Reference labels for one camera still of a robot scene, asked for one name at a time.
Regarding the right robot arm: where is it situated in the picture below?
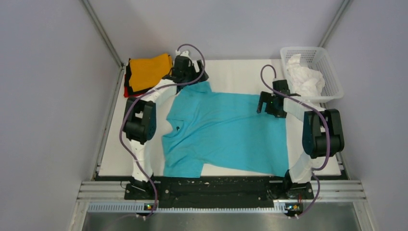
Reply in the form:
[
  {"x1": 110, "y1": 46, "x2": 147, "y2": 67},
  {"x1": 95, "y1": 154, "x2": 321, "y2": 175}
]
[{"x1": 257, "y1": 80, "x2": 344, "y2": 198}]

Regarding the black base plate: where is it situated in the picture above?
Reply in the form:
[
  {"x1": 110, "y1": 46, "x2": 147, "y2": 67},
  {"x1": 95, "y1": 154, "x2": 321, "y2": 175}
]
[{"x1": 124, "y1": 176, "x2": 314, "y2": 209}]

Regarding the white crumpled shirt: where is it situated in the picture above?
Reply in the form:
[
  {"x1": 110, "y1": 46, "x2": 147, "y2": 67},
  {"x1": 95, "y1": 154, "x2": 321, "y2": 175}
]
[{"x1": 286, "y1": 54, "x2": 325, "y2": 97}]

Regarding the teal polo shirt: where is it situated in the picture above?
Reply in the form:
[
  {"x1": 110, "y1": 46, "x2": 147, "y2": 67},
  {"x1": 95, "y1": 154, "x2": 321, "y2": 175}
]
[{"x1": 162, "y1": 82, "x2": 289, "y2": 178}]

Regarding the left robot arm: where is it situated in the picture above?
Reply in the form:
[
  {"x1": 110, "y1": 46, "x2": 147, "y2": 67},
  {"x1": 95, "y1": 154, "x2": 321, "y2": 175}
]
[{"x1": 119, "y1": 51, "x2": 208, "y2": 199}]

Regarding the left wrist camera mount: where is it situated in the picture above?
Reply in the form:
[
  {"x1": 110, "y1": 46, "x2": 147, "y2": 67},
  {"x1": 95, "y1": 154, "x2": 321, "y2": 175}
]
[{"x1": 175, "y1": 50, "x2": 191, "y2": 59}]

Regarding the red folded shirt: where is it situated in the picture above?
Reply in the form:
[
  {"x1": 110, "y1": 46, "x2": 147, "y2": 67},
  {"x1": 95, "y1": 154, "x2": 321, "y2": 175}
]
[{"x1": 124, "y1": 87, "x2": 142, "y2": 98}]

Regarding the white cable duct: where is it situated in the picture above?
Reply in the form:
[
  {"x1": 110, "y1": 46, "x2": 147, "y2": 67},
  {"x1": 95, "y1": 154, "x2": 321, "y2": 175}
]
[{"x1": 88, "y1": 203, "x2": 288, "y2": 213}]

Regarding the orange folded shirt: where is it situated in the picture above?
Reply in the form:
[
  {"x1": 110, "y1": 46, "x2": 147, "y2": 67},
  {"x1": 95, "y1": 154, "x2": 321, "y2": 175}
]
[{"x1": 128, "y1": 52, "x2": 173, "y2": 93}]

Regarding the white plastic basket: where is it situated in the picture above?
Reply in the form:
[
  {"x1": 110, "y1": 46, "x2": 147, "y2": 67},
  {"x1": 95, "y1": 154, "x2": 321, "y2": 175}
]
[{"x1": 280, "y1": 47, "x2": 344, "y2": 103}]

